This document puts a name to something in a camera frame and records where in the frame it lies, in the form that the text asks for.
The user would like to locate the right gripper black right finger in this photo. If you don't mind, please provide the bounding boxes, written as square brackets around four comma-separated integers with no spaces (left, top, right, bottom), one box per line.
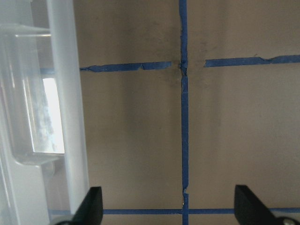
[234,185,277,225]

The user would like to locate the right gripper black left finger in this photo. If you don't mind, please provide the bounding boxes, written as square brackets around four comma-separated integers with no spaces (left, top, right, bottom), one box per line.
[71,187,103,225]

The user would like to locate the clear plastic box lid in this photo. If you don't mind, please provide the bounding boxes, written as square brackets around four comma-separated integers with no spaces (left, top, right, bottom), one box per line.
[0,0,89,225]

